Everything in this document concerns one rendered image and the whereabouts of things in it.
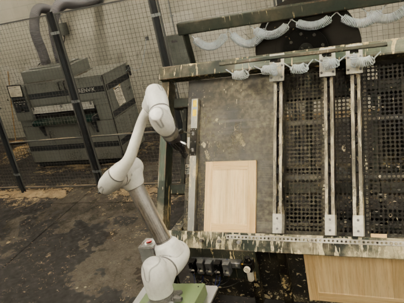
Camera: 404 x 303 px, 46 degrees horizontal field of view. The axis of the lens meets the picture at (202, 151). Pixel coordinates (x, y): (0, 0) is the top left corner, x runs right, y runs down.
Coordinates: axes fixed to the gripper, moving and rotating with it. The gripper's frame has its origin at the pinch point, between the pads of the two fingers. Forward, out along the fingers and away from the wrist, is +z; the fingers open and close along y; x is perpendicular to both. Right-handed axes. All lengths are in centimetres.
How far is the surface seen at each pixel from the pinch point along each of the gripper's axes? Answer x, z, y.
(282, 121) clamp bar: -61, 53, -27
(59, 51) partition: -156, 167, 319
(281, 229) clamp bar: 3, 76, -45
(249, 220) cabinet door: 2, 81, -21
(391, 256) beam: -1, 77, -111
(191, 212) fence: 9, 82, 21
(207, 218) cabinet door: 9, 84, 9
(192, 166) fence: -20, 71, 30
